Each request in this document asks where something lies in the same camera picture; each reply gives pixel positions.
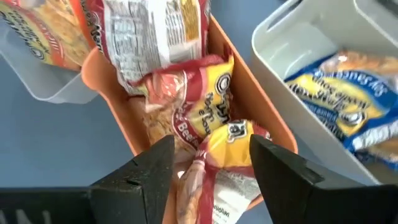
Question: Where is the orange Maruchan noodle pack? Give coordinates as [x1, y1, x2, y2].
[0, 0, 94, 72]

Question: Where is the red Maruchan noodle pack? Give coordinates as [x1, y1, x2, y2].
[175, 119, 271, 224]
[79, 0, 212, 96]
[129, 54, 236, 150]

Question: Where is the clear plastic bin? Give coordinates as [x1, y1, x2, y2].
[0, 18, 97, 105]

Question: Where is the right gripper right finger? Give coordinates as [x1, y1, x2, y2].
[249, 134, 325, 224]

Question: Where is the blue-grey table mat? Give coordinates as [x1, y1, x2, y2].
[0, 0, 282, 224]

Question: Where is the orange plastic bin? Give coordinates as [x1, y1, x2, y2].
[81, 15, 299, 224]

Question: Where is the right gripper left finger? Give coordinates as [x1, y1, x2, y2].
[89, 135, 176, 224]

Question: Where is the white plastic bin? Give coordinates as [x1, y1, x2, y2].
[251, 0, 398, 186]

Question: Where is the blue Maruchan noodle pack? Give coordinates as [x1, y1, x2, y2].
[354, 144, 398, 175]
[284, 49, 398, 152]

